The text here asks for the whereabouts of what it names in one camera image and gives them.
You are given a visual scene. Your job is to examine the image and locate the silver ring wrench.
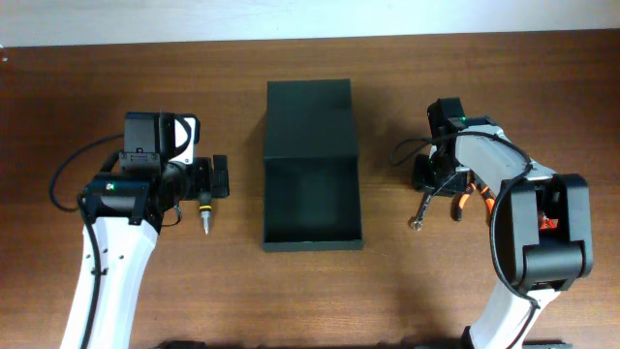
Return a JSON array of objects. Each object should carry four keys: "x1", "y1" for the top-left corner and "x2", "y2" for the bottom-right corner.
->
[{"x1": 410, "y1": 193, "x2": 434, "y2": 231}]

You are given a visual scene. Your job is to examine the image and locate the orange black long-nose pliers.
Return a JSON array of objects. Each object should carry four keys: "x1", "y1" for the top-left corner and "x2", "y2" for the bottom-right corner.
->
[{"x1": 451, "y1": 182, "x2": 495, "y2": 222}]

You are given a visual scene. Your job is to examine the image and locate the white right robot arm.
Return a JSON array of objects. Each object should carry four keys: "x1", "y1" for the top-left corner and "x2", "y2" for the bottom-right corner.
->
[{"x1": 411, "y1": 98, "x2": 594, "y2": 348}]

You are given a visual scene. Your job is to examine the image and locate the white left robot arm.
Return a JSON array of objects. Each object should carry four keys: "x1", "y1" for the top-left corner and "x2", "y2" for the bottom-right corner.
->
[{"x1": 61, "y1": 111, "x2": 230, "y2": 348}]

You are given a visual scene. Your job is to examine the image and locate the black open box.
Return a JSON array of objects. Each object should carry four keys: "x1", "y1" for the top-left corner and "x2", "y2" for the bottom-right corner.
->
[{"x1": 263, "y1": 79, "x2": 364, "y2": 252}]

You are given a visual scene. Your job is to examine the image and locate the yellow black stubby screwdriver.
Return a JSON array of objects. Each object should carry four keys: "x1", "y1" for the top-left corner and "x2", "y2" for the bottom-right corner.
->
[{"x1": 198, "y1": 192, "x2": 212, "y2": 235}]

